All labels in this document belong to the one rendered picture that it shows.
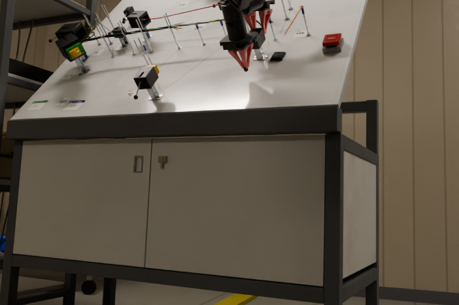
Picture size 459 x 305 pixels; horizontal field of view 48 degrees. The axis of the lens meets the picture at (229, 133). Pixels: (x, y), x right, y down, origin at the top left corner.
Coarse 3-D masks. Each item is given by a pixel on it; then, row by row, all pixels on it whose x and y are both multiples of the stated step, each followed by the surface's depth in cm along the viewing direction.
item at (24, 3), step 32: (0, 0) 224; (32, 0) 223; (64, 0) 217; (96, 0) 236; (0, 32) 190; (0, 64) 187; (0, 96) 186; (0, 128) 186; (0, 288) 202; (32, 288) 204; (64, 288) 217
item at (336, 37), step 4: (324, 36) 155; (328, 36) 155; (332, 36) 154; (336, 36) 153; (340, 36) 153; (324, 40) 153; (328, 40) 153; (332, 40) 152; (336, 40) 151; (340, 40) 153; (324, 44) 153; (328, 44) 152; (332, 44) 152; (336, 44) 151
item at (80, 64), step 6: (66, 36) 189; (72, 36) 188; (60, 42) 187; (66, 42) 185; (72, 42) 184; (60, 48) 187; (66, 54) 184; (84, 54) 188; (72, 60) 186; (78, 60) 193; (78, 66) 193; (84, 66) 193; (84, 72) 195
